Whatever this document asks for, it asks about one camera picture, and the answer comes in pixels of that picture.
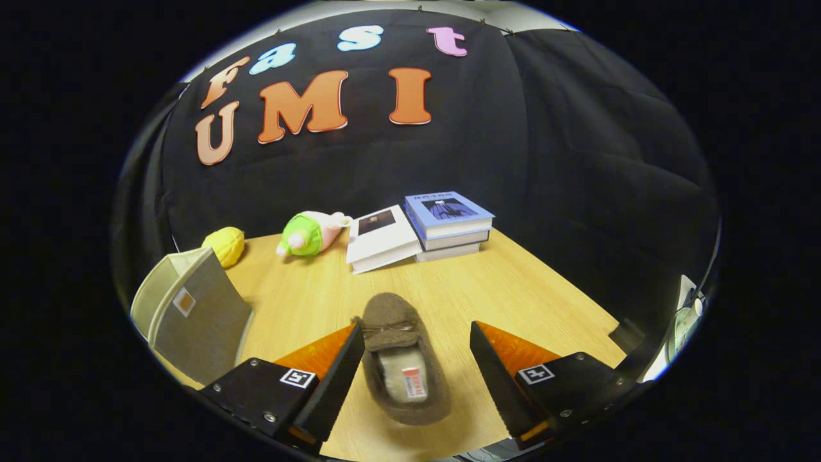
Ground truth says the brown fuzzy slipper shoe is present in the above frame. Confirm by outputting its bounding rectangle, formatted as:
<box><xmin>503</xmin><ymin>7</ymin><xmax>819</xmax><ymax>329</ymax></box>
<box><xmin>353</xmin><ymin>293</ymin><xmax>453</xmax><ymax>426</ymax></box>

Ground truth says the yellow plush toy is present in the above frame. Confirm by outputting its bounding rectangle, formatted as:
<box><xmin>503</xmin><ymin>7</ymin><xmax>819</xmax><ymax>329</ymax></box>
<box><xmin>201</xmin><ymin>227</ymin><xmax>246</xmax><ymax>268</ymax></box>

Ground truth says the plain white book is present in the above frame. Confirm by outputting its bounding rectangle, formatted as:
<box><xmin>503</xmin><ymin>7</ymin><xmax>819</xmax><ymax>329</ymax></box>
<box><xmin>414</xmin><ymin>242</ymin><xmax>482</xmax><ymax>263</ymax></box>
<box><xmin>420</xmin><ymin>229</ymin><xmax>491</xmax><ymax>252</ymax></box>

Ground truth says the grey fabric storage box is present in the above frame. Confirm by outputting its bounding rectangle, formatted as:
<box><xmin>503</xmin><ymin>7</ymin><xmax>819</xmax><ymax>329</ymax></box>
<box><xmin>130</xmin><ymin>247</ymin><xmax>255</xmax><ymax>386</ymax></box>

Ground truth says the green and pink plush toy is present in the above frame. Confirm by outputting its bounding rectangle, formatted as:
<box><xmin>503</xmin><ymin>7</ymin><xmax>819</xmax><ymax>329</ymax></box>
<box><xmin>276</xmin><ymin>211</ymin><xmax>353</xmax><ymax>259</ymax></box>

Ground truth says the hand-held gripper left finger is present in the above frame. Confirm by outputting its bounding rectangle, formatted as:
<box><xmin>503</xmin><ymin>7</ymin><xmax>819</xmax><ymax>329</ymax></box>
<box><xmin>200</xmin><ymin>322</ymin><xmax>366</xmax><ymax>453</ymax></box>

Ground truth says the blue cover book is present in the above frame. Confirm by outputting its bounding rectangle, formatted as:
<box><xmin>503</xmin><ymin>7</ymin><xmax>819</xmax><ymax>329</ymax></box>
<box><xmin>404</xmin><ymin>191</ymin><xmax>496</xmax><ymax>241</ymax></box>

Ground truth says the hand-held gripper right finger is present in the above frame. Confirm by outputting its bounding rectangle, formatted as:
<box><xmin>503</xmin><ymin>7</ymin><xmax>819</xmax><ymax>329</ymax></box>
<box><xmin>470</xmin><ymin>321</ymin><xmax>632</xmax><ymax>451</ymax></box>

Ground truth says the white book with dark photo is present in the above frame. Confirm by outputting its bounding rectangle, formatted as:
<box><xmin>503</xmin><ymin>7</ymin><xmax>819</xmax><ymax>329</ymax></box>
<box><xmin>346</xmin><ymin>205</ymin><xmax>423</xmax><ymax>275</ymax></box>

